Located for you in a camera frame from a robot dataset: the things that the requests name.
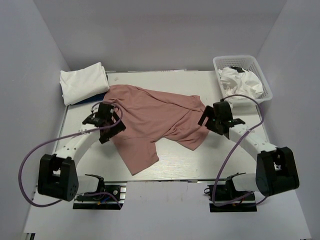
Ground pink printed t-shirt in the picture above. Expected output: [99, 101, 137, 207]
[103, 84, 209, 175]

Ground white printed t-shirt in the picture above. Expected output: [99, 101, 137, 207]
[218, 66, 264, 99]

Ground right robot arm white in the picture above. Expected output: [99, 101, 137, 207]
[198, 101, 300, 200]

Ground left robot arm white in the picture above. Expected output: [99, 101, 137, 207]
[37, 102, 126, 202]

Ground folded blue t-shirt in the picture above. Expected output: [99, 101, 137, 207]
[73, 92, 106, 106]

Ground folded white t-shirt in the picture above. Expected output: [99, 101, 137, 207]
[59, 62, 110, 106]

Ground white plastic basket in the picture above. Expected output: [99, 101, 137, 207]
[212, 55, 273, 107]

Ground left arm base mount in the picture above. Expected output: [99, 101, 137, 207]
[72, 174, 127, 210]

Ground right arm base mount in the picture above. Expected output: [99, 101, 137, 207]
[203, 173, 257, 213]

